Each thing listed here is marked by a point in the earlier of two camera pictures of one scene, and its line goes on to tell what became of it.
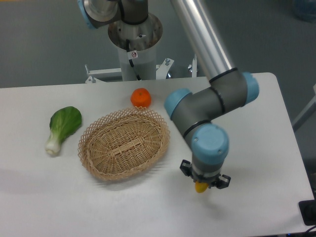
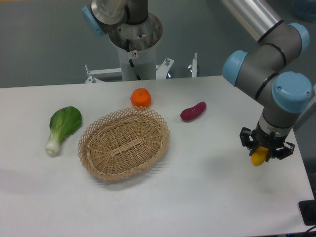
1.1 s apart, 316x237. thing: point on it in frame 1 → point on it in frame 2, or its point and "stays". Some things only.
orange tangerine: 140,97 stays
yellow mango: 201,187 → 259,156
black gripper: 213,180 → 271,142
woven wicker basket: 124,144 stays
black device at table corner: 308,211 stays
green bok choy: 63,123 stays
